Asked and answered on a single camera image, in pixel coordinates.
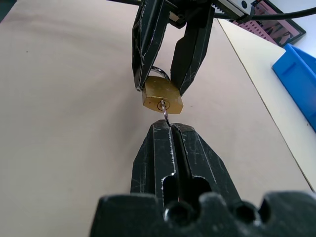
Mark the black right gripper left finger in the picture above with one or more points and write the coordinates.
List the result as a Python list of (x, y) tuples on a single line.
[(150, 160)]

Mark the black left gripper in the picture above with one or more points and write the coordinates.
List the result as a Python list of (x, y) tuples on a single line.
[(190, 10)]

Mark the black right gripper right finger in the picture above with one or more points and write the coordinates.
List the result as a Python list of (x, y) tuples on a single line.
[(205, 168)]

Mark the silver padlock key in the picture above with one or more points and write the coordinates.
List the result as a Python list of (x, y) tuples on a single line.
[(165, 114)]

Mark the beige table mat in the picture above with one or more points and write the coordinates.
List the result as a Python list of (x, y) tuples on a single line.
[(61, 111)]

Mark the black tablet with pink screen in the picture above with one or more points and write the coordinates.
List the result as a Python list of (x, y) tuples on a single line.
[(276, 22)]

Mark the blue plastic bin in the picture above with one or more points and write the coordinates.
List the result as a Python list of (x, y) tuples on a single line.
[(298, 74)]

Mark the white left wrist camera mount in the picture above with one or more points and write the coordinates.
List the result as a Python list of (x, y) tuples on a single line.
[(234, 3)]

